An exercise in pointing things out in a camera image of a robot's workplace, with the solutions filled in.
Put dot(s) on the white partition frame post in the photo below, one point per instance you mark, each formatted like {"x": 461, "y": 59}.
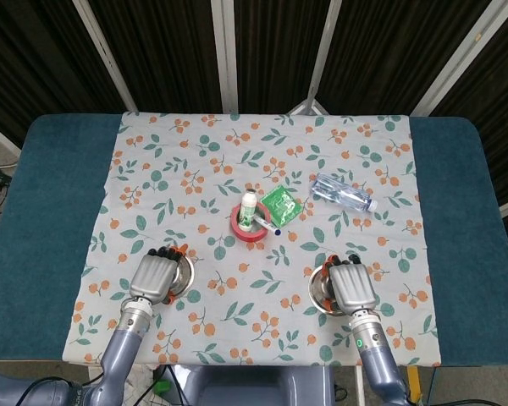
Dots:
{"x": 324, "y": 46}
{"x": 225, "y": 55}
{"x": 461, "y": 55}
{"x": 106, "y": 57}

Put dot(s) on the white marker blue cap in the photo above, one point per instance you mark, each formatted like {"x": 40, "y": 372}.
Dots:
{"x": 267, "y": 226}

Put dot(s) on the clear plastic water bottle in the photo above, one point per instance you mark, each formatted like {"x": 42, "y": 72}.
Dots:
{"x": 338, "y": 192}

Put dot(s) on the grey-blue robot torso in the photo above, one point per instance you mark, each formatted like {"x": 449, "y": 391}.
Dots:
{"x": 254, "y": 387}

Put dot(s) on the green sachet packet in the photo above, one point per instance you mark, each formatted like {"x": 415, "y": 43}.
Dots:
{"x": 281, "y": 205}

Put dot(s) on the red tape roll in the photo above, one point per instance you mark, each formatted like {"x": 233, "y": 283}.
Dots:
{"x": 247, "y": 236}

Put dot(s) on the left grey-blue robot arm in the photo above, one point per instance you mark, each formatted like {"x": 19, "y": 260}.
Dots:
{"x": 118, "y": 351}

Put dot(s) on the teal blue table cover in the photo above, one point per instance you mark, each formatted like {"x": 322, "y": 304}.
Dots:
{"x": 55, "y": 190}

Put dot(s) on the grey tripod stand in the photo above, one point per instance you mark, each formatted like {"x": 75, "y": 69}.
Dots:
{"x": 309, "y": 105}

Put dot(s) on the floral printed tablecloth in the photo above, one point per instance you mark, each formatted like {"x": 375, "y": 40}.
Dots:
{"x": 254, "y": 148}

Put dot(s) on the white table leg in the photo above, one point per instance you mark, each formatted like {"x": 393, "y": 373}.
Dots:
{"x": 360, "y": 387}

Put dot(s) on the small green object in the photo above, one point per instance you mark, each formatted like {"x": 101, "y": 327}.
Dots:
{"x": 163, "y": 386}

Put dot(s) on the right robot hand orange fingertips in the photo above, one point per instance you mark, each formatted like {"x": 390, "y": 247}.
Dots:
{"x": 351, "y": 287}

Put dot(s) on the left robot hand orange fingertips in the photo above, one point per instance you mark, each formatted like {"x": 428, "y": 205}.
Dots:
{"x": 152, "y": 277}

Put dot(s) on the small white green bottle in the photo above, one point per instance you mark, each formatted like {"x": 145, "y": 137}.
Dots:
{"x": 247, "y": 209}

